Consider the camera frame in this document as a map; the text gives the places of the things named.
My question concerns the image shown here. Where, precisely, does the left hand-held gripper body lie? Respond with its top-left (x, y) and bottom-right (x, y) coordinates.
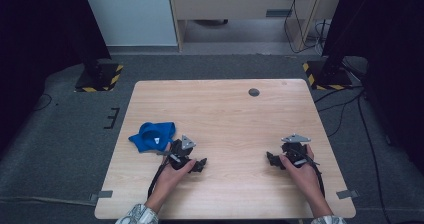
top-left (167, 134), bottom-right (198, 171)

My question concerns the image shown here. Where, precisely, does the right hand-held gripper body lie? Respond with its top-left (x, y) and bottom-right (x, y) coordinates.
top-left (280, 133), bottom-right (312, 169)

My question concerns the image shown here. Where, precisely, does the blue cloth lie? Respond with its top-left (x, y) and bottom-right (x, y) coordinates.
top-left (128, 121), bottom-right (177, 154)

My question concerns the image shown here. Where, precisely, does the person's left hand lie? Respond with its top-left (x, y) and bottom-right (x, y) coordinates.
top-left (155, 142), bottom-right (198, 193)

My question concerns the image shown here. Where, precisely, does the person's right hand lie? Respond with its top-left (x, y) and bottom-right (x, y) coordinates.
top-left (278, 144), bottom-right (325, 202)

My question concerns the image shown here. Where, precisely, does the grey tape piece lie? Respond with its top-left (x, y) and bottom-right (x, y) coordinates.
top-left (335, 189), bottom-right (360, 200)
top-left (89, 190), bottom-right (114, 203)

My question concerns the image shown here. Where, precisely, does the striped black stand base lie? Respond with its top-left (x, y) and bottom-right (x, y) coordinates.
top-left (74, 62), bottom-right (124, 93)
top-left (302, 60), bottom-right (354, 92)

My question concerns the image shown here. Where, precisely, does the dark object under desk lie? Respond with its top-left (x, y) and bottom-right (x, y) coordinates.
top-left (193, 18), bottom-right (230, 28)

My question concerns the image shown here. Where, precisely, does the white panel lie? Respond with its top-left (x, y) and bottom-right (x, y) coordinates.
top-left (81, 0), bottom-right (178, 48)

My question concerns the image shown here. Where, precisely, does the dark curtain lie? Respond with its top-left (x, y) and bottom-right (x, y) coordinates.
top-left (0, 0), bottom-right (112, 158)
top-left (321, 0), bottom-right (424, 168)

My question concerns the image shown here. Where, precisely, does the light wooden desk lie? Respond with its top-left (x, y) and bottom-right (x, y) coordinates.
top-left (166, 0), bottom-right (345, 52)

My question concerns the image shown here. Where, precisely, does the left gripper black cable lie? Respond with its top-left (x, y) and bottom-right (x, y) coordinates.
top-left (147, 150), bottom-right (173, 199)

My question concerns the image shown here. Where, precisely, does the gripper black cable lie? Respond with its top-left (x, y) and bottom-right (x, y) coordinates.
top-left (147, 150), bottom-right (173, 199)
top-left (298, 147), bottom-right (327, 199)

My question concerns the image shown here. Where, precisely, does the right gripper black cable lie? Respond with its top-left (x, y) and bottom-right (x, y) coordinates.
top-left (298, 147), bottom-right (327, 199)

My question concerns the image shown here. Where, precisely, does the long black floor cable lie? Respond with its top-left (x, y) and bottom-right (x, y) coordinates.
top-left (357, 92), bottom-right (389, 224)

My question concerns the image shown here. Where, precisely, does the black hanging cable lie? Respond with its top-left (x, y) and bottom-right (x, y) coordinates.
top-left (283, 0), bottom-right (322, 55)

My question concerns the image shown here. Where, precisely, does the thin black floor cable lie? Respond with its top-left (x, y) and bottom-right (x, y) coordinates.
top-left (32, 92), bottom-right (54, 113)

